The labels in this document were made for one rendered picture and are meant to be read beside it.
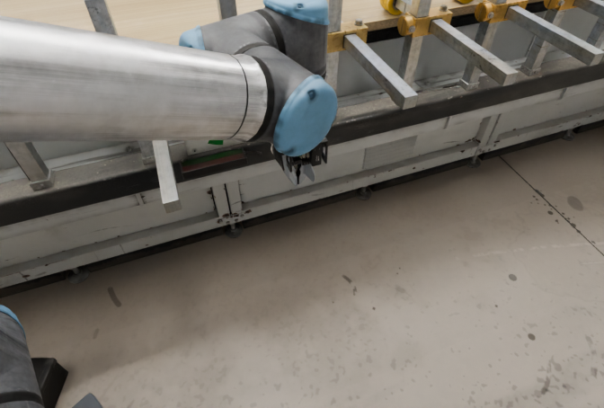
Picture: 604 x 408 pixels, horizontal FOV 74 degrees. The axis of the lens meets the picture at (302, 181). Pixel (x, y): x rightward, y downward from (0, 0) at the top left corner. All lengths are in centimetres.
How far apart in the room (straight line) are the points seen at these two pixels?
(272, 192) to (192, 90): 134
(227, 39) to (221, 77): 15
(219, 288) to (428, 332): 80
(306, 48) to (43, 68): 36
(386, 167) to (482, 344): 80
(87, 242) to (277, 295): 74
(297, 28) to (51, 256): 140
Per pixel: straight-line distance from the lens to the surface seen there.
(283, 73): 42
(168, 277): 173
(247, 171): 123
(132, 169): 111
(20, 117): 32
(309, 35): 58
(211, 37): 53
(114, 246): 168
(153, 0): 149
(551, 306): 184
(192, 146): 109
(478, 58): 104
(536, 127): 235
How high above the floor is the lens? 141
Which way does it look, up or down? 45 degrees down
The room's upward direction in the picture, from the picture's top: straight up
